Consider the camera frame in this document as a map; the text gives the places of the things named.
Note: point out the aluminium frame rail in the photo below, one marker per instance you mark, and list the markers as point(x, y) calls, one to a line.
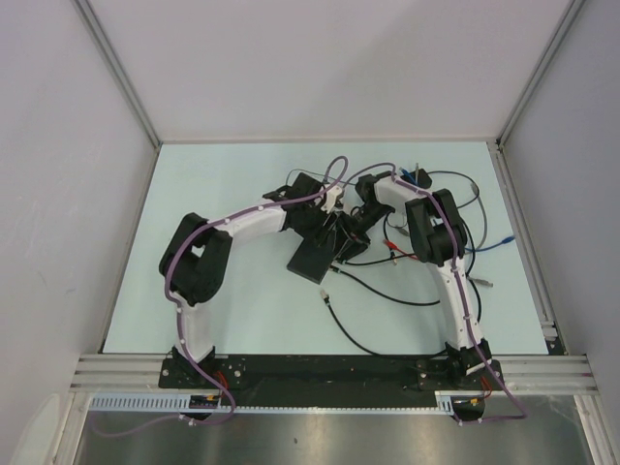
point(117, 373)

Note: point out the black network switch box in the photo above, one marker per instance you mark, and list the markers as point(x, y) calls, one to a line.
point(312, 261)

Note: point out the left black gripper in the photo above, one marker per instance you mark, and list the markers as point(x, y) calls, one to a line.
point(319, 235)

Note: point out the white slotted cable duct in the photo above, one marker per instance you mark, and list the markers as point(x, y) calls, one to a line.
point(187, 404)

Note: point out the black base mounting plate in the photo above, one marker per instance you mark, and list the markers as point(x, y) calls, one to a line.
point(331, 382)

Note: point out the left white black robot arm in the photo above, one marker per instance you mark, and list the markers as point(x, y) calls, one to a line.
point(195, 262)

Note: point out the black ethernet cable teal boot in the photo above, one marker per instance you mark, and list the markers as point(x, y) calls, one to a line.
point(382, 293)

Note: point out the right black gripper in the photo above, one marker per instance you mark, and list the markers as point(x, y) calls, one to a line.
point(358, 243)

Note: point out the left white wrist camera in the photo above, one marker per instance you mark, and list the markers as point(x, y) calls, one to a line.
point(331, 199)

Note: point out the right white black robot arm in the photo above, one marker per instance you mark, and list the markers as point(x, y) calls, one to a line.
point(438, 237)

